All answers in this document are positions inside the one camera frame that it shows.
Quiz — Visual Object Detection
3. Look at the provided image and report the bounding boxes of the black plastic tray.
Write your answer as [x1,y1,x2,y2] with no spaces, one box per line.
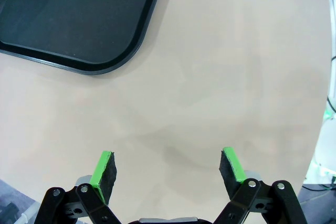
[0,0,169,76]

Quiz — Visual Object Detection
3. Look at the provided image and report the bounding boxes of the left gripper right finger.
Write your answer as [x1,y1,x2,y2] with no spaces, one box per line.
[213,146,308,224]

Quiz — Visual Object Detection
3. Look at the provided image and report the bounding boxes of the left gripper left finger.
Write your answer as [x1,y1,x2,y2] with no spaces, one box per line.
[34,151,123,224]

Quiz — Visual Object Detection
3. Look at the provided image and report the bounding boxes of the black cable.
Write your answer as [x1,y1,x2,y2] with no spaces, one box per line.
[301,176,336,191]

